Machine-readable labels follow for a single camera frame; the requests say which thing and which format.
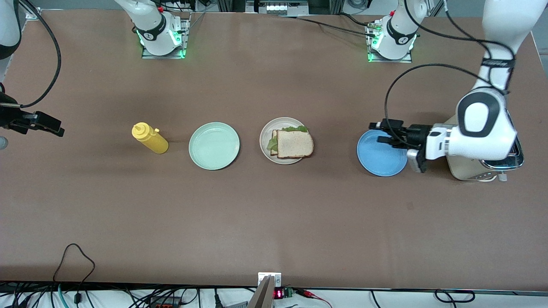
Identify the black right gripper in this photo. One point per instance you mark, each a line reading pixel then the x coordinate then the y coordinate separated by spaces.
pixel 9 116

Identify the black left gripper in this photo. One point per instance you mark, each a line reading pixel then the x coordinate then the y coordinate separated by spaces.
pixel 417 133

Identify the brown bread slice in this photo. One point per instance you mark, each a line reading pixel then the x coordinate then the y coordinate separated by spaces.
pixel 295 144
pixel 273 147

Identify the yellow mustard squeeze bottle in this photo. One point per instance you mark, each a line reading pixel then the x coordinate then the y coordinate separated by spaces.
pixel 154 140

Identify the green lettuce leaf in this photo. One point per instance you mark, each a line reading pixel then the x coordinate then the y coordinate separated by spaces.
pixel 270 143

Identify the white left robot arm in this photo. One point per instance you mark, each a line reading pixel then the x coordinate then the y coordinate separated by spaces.
pixel 483 128

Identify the blue plate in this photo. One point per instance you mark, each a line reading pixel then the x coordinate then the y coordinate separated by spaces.
pixel 381 160

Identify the beige plate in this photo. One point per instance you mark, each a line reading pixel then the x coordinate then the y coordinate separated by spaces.
pixel 280 122

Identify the light green plate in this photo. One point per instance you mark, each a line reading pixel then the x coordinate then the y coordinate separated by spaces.
pixel 214 147

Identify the beige chrome toaster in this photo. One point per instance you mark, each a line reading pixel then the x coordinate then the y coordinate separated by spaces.
pixel 471 169

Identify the lit control box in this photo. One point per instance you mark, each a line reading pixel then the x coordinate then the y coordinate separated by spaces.
pixel 276 7

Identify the red display circuit board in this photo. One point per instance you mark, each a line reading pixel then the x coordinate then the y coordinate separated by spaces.
pixel 280 294

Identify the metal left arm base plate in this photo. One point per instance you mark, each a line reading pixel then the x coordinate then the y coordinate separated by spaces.
pixel 406 60

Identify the aluminium frame corner bracket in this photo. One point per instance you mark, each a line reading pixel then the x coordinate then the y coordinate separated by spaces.
pixel 36 15

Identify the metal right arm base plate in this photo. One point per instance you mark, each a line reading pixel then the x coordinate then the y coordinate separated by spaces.
pixel 147 54

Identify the silver mount bracket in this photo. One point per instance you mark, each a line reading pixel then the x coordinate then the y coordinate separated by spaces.
pixel 276 278

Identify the grey camera pole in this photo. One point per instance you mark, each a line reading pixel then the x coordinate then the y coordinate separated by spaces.
pixel 262 295

